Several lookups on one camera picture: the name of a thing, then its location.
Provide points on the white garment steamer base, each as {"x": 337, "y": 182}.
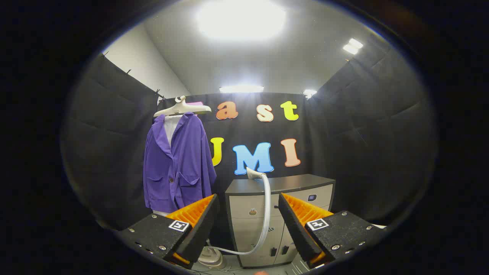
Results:
{"x": 210, "y": 259}

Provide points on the black backdrop cloth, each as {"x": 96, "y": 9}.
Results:
{"x": 344, "y": 152}

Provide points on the small ceiling spot light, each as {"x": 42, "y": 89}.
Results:
{"x": 309, "y": 93}

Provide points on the double ceiling light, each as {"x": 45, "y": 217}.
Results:
{"x": 352, "y": 46}

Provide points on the grey cabinet with dark top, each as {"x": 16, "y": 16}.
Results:
{"x": 244, "y": 233}

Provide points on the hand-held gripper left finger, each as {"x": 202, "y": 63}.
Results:
{"x": 202, "y": 229}

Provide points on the white clothes hanger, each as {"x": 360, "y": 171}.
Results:
{"x": 179, "y": 109}

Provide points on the large ceiling light panel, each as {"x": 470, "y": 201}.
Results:
{"x": 240, "y": 19}

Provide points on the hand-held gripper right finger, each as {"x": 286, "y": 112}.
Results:
{"x": 298, "y": 233}

